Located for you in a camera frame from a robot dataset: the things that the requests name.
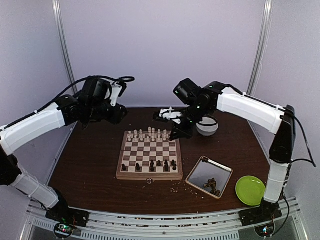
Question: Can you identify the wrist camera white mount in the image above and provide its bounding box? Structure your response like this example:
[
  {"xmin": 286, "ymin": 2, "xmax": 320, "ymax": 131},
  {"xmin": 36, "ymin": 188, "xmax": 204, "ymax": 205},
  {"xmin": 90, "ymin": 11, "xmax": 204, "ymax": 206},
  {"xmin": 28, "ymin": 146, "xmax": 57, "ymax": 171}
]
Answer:
[
  {"xmin": 153, "ymin": 107, "xmax": 182, "ymax": 125},
  {"xmin": 109, "ymin": 81, "xmax": 127, "ymax": 107}
]

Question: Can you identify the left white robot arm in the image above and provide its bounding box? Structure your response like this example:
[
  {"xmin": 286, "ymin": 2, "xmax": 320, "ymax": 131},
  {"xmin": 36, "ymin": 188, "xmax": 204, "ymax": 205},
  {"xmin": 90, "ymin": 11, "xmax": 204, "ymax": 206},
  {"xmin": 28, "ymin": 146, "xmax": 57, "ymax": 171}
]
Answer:
[{"xmin": 0, "ymin": 75, "xmax": 135, "ymax": 222}]

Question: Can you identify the metal tray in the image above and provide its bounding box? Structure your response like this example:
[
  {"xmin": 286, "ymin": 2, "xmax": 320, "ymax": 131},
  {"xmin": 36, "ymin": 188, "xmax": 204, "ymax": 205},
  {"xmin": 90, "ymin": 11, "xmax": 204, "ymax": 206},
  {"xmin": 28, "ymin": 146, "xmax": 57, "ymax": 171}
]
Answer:
[{"xmin": 185, "ymin": 155, "xmax": 233, "ymax": 199}]

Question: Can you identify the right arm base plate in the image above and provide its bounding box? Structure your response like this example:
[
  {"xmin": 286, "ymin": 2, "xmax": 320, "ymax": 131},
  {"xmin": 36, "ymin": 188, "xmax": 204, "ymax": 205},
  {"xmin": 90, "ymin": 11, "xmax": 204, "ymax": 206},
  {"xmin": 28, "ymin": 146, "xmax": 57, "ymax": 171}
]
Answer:
[{"xmin": 238, "ymin": 207, "xmax": 283, "ymax": 227}]

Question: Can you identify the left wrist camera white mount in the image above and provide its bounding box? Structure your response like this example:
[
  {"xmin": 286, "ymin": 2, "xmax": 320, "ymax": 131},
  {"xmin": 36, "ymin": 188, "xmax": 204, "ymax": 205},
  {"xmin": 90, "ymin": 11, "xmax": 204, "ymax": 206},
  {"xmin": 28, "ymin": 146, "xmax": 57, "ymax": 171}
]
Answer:
[{"xmin": 109, "ymin": 81, "xmax": 127, "ymax": 107}]

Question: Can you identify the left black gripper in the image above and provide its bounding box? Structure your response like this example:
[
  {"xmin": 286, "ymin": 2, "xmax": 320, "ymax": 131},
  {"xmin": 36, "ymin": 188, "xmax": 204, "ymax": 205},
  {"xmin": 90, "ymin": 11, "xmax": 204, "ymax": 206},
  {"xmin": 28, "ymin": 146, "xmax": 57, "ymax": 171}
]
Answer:
[{"xmin": 87, "ymin": 101, "xmax": 128, "ymax": 125}]

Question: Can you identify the aluminium frame post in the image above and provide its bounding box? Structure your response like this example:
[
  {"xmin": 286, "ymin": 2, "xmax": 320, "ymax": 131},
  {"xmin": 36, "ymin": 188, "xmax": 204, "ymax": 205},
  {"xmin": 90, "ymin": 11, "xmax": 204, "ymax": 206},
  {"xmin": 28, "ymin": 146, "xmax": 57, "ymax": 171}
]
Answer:
[
  {"xmin": 52, "ymin": 0, "xmax": 75, "ymax": 83},
  {"xmin": 247, "ymin": 0, "xmax": 274, "ymax": 95}
]

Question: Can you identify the pile of dark chess pieces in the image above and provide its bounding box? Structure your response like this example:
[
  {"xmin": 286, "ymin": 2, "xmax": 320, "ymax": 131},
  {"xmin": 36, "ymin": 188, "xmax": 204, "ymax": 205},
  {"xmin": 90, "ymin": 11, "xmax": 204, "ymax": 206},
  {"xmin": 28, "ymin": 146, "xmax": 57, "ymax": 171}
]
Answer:
[{"xmin": 203, "ymin": 177, "xmax": 221, "ymax": 197}]

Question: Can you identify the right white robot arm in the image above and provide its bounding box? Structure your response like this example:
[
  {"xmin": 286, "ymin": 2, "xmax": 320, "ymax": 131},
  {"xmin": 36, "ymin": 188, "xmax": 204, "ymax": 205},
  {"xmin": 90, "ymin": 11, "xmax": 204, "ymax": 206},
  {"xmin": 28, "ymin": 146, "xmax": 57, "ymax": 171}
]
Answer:
[{"xmin": 161, "ymin": 78, "xmax": 296, "ymax": 221}]

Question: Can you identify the green plate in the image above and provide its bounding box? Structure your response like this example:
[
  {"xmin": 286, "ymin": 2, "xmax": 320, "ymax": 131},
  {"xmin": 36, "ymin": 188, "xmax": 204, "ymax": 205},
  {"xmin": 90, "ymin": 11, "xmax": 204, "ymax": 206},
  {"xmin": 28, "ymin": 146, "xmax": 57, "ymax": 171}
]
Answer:
[{"xmin": 235, "ymin": 175, "xmax": 266, "ymax": 207}]

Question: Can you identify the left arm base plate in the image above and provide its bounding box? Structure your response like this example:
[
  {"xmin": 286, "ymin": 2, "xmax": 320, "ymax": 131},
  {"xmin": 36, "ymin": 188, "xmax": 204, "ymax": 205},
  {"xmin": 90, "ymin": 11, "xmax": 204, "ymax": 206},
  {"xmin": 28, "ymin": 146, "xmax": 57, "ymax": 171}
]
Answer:
[{"xmin": 45, "ymin": 208, "xmax": 90, "ymax": 227}]

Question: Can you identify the left aluminium frame post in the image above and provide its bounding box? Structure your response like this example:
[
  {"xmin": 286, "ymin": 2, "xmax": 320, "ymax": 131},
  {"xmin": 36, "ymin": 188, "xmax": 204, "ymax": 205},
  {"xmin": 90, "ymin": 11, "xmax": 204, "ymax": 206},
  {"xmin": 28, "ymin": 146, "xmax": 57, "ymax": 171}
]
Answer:
[{"xmin": 52, "ymin": 0, "xmax": 75, "ymax": 83}]

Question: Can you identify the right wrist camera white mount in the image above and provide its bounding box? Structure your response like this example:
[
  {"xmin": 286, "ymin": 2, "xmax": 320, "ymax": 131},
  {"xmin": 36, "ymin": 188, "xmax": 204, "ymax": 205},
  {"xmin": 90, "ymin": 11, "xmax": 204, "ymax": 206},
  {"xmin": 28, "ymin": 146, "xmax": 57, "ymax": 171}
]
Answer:
[{"xmin": 153, "ymin": 107, "xmax": 182, "ymax": 125}]

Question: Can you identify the right aluminium frame post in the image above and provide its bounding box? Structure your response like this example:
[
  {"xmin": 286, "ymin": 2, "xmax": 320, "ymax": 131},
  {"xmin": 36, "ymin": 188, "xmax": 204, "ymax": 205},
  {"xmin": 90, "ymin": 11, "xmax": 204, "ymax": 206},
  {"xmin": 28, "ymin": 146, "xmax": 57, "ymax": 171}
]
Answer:
[{"xmin": 247, "ymin": 0, "xmax": 274, "ymax": 95}]

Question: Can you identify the wooden chess board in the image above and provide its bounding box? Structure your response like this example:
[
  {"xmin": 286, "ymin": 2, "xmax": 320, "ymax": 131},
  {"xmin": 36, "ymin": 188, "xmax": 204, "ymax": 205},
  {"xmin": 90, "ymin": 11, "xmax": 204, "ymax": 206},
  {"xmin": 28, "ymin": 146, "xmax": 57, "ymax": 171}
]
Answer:
[{"xmin": 116, "ymin": 131, "xmax": 183, "ymax": 181}]

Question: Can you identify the white ceramic bowl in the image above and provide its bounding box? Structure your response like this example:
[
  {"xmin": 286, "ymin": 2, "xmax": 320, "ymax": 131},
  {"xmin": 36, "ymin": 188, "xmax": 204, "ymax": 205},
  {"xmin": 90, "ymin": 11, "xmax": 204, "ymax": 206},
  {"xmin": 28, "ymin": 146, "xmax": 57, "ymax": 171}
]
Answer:
[{"xmin": 196, "ymin": 116, "xmax": 219, "ymax": 137}]

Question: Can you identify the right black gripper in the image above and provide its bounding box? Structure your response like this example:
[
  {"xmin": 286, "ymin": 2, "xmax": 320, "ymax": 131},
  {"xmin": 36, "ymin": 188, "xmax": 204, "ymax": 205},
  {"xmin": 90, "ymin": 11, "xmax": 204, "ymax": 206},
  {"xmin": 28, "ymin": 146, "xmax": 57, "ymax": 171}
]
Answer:
[{"xmin": 170, "ymin": 102, "xmax": 210, "ymax": 140}]

